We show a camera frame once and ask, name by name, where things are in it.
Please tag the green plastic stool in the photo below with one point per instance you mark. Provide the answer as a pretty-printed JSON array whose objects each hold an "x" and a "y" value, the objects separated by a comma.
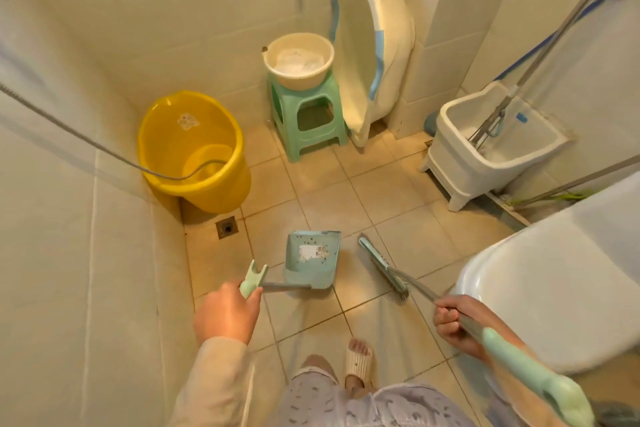
[{"x": 307, "y": 136}]

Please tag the blue mop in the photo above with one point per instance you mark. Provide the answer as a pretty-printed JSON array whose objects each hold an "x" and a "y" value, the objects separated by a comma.
[{"x": 550, "y": 39}]

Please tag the person's left hand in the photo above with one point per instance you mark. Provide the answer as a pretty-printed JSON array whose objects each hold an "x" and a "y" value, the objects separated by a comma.
[{"x": 227, "y": 314}]

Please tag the cream rubber slipper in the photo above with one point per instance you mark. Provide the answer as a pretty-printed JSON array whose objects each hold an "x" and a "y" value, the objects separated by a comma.
[{"x": 358, "y": 361}]

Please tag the white baby bathtub blue trim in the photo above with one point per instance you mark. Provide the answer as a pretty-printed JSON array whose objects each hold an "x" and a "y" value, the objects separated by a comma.
[{"x": 360, "y": 51}]

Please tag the grey patterned trousers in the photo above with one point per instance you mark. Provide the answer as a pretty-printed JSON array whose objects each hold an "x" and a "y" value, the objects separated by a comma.
[{"x": 350, "y": 406}]

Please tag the person's right hand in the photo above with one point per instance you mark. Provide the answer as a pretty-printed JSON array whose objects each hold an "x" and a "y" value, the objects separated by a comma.
[{"x": 452, "y": 324}]

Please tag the white toilet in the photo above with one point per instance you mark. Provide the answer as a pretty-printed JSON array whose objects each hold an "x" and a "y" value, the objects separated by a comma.
[{"x": 550, "y": 291}]

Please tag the person's left forearm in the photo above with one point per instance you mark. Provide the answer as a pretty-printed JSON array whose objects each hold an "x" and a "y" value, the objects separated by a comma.
[{"x": 215, "y": 386}]

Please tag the white round basin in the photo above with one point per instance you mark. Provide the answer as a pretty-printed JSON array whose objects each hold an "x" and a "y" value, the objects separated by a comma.
[{"x": 300, "y": 81}]

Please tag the metal floor drain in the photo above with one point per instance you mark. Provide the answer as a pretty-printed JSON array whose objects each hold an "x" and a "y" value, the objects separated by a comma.
[{"x": 226, "y": 227}]

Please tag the beige tiled floor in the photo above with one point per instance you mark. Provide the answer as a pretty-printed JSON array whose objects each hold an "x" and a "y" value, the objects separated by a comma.
[{"x": 325, "y": 201}]

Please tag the white crumpled cloth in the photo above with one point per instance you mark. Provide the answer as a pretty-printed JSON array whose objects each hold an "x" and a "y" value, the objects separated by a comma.
[{"x": 300, "y": 61}]

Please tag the yellow plastic tub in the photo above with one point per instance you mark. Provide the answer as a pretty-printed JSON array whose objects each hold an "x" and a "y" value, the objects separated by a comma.
[{"x": 210, "y": 191}]

